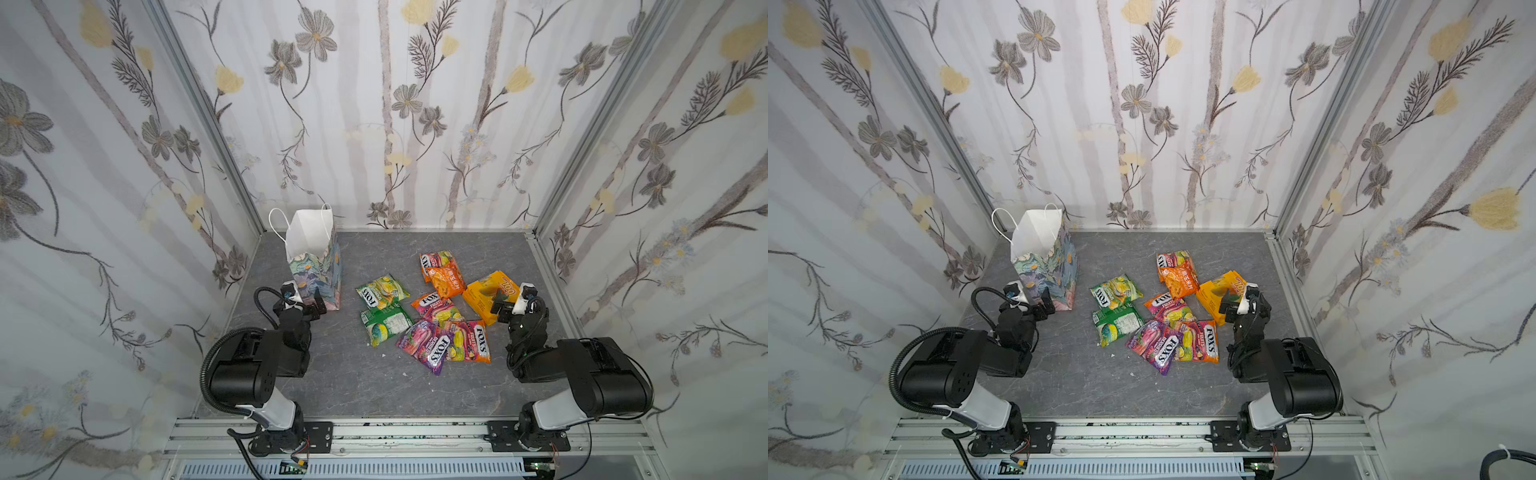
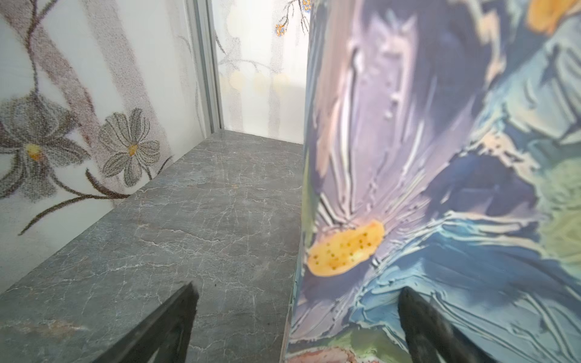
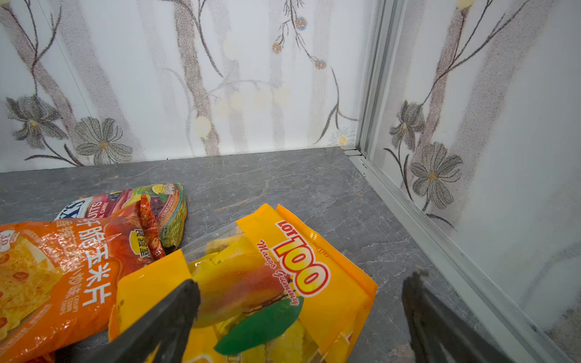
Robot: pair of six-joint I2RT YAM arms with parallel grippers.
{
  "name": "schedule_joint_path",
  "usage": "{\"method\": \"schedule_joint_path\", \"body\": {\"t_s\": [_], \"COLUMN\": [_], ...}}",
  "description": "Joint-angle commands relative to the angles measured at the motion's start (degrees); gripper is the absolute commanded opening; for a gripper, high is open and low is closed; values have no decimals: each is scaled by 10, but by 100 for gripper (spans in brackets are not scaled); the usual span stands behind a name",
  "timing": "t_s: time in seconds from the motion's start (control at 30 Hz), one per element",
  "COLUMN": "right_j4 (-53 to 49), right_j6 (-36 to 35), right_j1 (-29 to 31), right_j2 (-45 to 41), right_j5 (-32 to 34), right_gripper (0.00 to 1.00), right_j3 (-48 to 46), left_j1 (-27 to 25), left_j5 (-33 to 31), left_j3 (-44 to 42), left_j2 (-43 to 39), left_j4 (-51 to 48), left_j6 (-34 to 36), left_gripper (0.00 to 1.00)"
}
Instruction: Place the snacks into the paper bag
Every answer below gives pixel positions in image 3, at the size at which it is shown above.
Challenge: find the orange corn chips bag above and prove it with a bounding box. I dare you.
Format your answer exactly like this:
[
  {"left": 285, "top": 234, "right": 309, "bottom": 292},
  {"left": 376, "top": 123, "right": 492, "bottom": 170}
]
[{"left": 1, "top": 196, "right": 165, "bottom": 362}]

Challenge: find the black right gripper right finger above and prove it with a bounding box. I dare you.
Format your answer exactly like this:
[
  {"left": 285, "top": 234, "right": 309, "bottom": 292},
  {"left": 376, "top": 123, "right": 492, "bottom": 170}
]
[{"left": 402, "top": 271, "right": 511, "bottom": 363}]

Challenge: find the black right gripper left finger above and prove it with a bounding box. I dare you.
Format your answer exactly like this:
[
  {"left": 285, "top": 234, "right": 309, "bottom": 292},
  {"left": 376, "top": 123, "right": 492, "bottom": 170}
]
[{"left": 56, "top": 278, "right": 201, "bottom": 362}]

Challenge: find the red Fox's candy bag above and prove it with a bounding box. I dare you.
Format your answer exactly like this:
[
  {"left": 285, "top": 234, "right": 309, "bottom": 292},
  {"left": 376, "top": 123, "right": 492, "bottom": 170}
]
[{"left": 55, "top": 182, "right": 188, "bottom": 250}]

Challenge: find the yellow mango gummy bag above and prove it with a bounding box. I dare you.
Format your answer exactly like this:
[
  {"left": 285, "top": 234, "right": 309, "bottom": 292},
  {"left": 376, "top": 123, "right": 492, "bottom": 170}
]
[{"left": 108, "top": 205, "right": 378, "bottom": 362}]

